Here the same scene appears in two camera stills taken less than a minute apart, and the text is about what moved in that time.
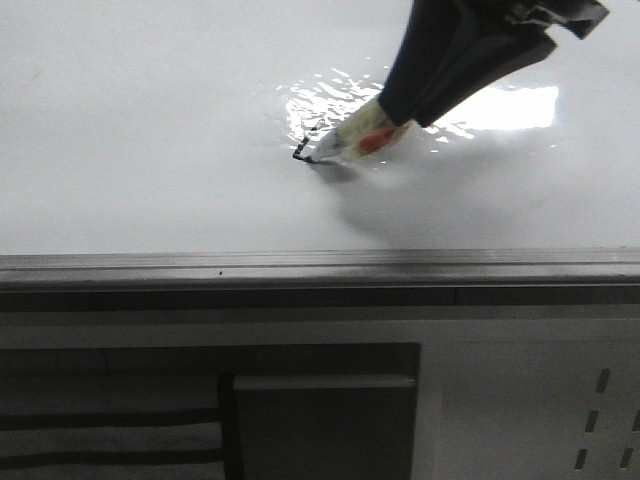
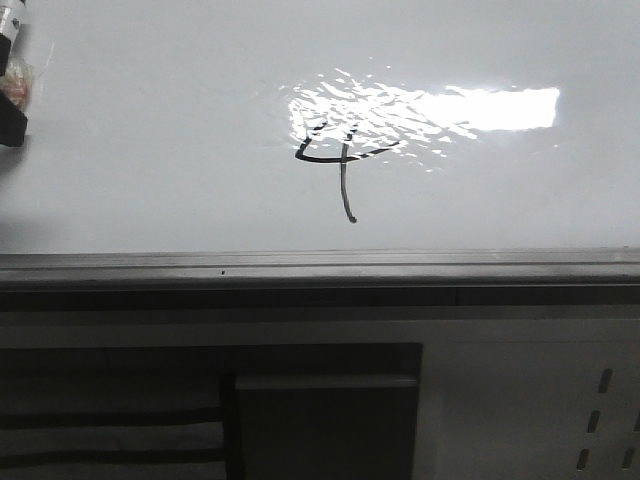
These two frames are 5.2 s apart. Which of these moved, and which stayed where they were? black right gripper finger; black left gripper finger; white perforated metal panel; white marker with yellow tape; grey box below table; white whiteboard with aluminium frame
Moved: black left gripper finger; white marker with yellow tape; black right gripper finger
Stayed: white whiteboard with aluminium frame; grey box below table; white perforated metal panel
